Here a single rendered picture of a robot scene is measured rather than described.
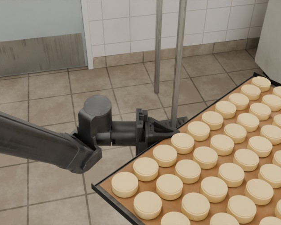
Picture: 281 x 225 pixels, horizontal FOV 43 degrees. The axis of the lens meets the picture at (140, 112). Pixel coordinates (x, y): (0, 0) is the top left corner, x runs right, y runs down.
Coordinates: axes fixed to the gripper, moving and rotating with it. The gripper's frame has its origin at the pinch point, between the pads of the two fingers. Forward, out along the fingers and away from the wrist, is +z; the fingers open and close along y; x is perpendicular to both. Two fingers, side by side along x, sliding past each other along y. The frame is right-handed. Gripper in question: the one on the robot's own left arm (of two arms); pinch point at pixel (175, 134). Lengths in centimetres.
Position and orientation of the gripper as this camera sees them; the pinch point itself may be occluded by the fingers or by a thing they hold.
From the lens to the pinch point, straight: 81.3
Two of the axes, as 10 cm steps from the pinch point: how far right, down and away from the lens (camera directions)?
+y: -0.3, 7.8, 6.3
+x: 0.2, 6.3, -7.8
